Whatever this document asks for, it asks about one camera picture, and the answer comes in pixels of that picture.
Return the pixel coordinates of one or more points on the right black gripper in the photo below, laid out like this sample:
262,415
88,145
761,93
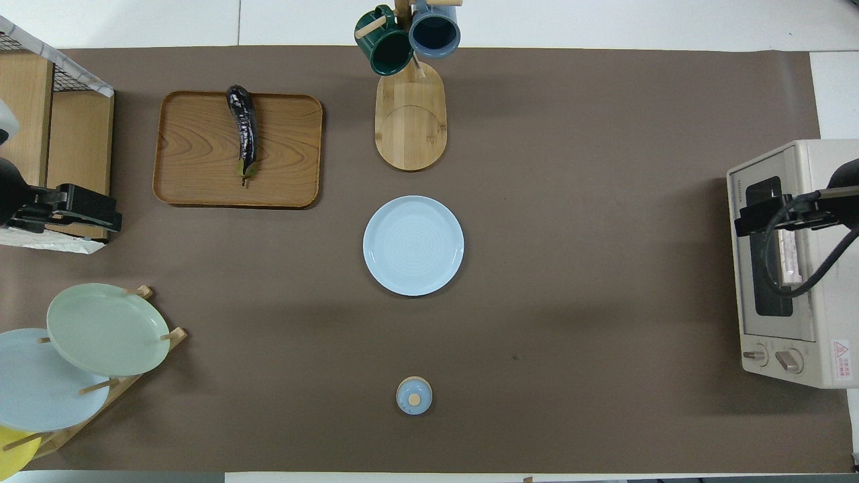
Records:
768,216

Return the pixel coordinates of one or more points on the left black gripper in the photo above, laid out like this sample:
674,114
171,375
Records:
90,202

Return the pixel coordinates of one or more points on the beige toaster oven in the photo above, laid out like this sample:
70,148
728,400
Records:
822,315

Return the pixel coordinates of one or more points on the dark purple eggplant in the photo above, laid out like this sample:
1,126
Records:
244,127

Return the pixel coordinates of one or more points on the light blue round plate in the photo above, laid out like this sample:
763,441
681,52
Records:
413,245

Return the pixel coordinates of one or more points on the pale green plate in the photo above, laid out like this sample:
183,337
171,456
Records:
104,329

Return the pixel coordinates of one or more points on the rectangular wooden serving tray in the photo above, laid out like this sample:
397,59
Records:
201,161

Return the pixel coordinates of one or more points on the wooden plate rack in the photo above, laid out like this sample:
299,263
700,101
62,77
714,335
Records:
171,335

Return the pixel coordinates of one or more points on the brown table mat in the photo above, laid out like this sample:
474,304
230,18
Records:
570,201

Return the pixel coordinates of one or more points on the light blue racked plate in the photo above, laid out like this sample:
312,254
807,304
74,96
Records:
33,389

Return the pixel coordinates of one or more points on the yellow plate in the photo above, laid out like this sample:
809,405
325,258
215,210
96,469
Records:
13,456

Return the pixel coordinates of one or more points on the wooden mug tree stand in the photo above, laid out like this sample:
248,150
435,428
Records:
411,127

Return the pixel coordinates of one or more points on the dark green mug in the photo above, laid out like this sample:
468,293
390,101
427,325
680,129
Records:
386,50

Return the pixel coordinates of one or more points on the small blue lidded jar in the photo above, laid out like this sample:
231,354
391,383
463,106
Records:
414,396

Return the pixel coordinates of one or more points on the blue grey mug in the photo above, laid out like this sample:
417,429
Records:
435,30

